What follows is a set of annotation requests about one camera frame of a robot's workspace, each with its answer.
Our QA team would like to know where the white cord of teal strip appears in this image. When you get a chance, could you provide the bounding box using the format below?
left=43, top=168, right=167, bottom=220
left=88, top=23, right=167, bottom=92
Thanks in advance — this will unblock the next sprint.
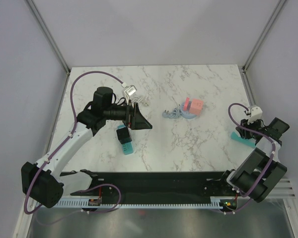
left=133, top=96, right=149, bottom=107

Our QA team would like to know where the black cube plug adapter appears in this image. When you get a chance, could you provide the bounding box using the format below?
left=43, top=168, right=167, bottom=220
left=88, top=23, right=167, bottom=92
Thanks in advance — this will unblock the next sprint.
left=116, top=127, right=132, bottom=144

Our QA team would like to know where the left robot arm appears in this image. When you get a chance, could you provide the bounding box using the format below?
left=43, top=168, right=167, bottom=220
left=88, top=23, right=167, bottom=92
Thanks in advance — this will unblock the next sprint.
left=21, top=85, right=152, bottom=208

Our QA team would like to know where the pink cube socket adapter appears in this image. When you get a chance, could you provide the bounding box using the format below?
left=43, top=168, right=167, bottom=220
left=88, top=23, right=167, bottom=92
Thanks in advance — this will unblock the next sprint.
left=188, top=99, right=204, bottom=116

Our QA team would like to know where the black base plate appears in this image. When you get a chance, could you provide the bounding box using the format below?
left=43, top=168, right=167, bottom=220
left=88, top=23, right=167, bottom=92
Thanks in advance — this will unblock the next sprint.
left=72, top=172, right=236, bottom=202

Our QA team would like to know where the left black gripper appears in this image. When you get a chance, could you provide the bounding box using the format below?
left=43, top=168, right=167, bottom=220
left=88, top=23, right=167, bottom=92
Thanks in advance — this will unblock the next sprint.
left=104, top=99, right=152, bottom=130

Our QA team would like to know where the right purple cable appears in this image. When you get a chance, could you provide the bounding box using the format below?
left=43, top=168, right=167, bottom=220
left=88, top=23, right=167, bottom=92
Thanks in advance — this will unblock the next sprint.
left=223, top=103, right=279, bottom=216

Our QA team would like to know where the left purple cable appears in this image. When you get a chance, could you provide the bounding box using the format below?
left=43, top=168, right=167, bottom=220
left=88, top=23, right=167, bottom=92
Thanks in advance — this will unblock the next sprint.
left=23, top=71, right=125, bottom=215

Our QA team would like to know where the white cable duct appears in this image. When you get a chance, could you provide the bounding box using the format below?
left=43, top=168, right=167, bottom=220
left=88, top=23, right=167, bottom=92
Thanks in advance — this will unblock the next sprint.
left=54, top=196, right=237, bottom=209

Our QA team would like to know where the pink plug adapter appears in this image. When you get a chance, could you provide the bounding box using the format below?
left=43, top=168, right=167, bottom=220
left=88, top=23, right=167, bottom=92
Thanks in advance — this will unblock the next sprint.
left=183, top=97, right=190, bottom=111

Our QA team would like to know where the left aluminium frame post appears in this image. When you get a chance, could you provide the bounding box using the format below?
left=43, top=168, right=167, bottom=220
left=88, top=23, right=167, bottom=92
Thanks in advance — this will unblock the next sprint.
left=24, top=0, right=71, bottom=75

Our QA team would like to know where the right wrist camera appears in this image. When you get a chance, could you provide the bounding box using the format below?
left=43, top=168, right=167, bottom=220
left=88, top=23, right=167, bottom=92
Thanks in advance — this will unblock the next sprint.
left=245, top=105, right=263, bottom=124

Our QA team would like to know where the aluminium frame post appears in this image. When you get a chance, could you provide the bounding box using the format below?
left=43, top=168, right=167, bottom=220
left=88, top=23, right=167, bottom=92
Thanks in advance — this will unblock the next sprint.
left=24, top=0, right=71, bottom=75
left=242, top=0, right=288, bottom=72

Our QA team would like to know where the teal rectangular power strip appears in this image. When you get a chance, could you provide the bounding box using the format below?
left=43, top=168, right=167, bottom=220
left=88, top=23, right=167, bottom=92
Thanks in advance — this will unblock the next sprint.
left=117, top=124, right=134, bottom=155

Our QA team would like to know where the right aluminium frame post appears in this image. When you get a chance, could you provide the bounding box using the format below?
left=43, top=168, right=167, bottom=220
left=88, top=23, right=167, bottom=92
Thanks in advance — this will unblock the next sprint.
left=242, top=0, right=288, bottom=72

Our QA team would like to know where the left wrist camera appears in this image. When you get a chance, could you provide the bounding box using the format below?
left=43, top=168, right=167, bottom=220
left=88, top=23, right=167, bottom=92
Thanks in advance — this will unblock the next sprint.
left=121, top=82, right=137, bottom=103

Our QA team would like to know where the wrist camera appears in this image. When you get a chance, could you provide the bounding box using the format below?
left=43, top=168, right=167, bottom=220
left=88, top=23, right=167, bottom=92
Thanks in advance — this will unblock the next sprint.
left=245, top=105, right=263, bottom=124
left=121, top=82, right=137, bottom=103

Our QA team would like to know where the blue round power strip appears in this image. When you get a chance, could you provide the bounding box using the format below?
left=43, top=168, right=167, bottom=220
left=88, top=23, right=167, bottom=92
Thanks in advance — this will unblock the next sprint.
left=162, top=103, right=196, bottom=119

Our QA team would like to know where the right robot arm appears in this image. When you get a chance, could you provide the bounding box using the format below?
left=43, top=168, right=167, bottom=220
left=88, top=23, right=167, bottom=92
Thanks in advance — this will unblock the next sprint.
left=217, top=118, right=290, bottom=203

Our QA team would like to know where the teal triangular power strip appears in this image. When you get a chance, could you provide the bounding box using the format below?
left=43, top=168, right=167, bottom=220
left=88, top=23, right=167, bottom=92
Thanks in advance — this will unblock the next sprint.
left=230, top=132, right=256, bottom=148

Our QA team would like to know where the purple cable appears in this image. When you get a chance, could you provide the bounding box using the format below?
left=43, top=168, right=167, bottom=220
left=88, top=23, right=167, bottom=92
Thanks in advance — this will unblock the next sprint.
left=23, top=71, right=125, bottom=215
left=223, top=103, right=279, bottom=216

